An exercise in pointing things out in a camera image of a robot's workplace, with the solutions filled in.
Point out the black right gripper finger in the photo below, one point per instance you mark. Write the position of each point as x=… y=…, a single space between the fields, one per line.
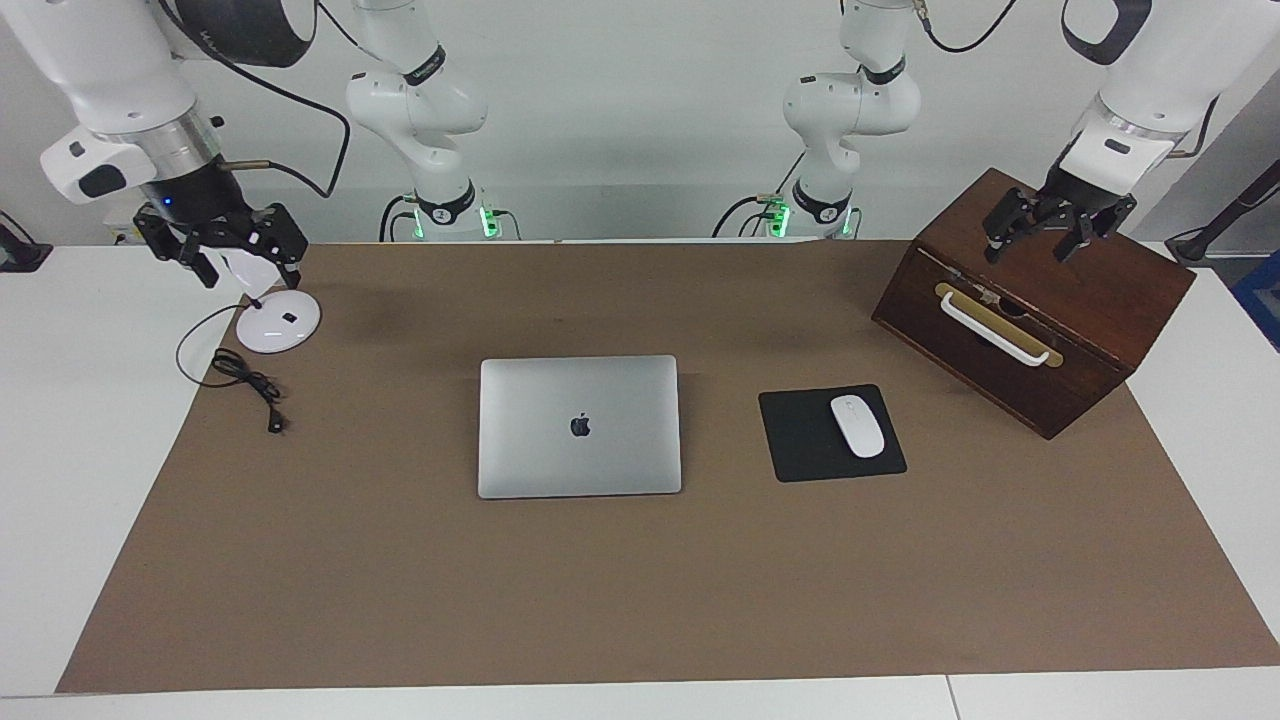
x=175 y=238
x=280 y=235

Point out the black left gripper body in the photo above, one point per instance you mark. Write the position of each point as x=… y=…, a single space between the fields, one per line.
x=1080 y=192

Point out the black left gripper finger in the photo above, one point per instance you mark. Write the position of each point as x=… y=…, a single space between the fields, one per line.
x=1085 y=228
x=1010 y=215

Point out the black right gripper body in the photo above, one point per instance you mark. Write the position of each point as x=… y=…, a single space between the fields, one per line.
x=190 y=195

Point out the silver laptop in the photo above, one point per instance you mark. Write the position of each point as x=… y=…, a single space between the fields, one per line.
x=560 y=460

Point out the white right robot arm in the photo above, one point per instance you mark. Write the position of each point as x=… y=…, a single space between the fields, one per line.
x=110 y=60

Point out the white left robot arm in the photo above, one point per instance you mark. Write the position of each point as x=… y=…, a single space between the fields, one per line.
x=850 y=100

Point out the dark wooden box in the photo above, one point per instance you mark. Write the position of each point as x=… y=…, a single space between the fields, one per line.
x=1100 y=270

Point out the white desk lamp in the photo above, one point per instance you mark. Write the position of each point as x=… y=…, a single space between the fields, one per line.
x=270 y=330

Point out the black angled stand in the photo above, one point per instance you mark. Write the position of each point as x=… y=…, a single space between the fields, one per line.
x=1215 y=225

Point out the black stand base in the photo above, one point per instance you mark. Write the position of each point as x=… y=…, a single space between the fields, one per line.
x=20 y=255

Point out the blue crate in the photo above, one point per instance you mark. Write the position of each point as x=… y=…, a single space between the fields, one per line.
x=1262 y=300

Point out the white computer mouse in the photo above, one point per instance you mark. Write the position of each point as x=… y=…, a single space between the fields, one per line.
x=858 y=428

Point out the black mouse pad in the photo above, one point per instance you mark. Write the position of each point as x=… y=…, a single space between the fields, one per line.
x=800 y=440

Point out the brown table mat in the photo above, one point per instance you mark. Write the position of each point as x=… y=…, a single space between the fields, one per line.
x=600 y=600

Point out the white wall power strip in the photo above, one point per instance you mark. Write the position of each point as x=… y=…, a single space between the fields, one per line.
x=122 y=232

